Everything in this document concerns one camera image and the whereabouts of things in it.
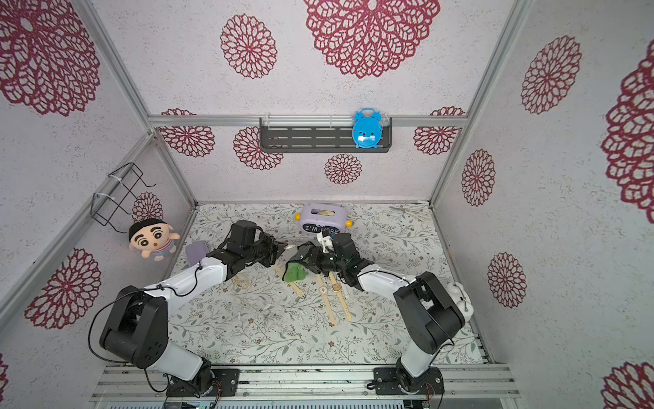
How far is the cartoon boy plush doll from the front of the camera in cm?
83

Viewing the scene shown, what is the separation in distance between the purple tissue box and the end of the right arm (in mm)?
233

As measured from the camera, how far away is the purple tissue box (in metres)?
1.05

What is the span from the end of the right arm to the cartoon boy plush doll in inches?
18.6
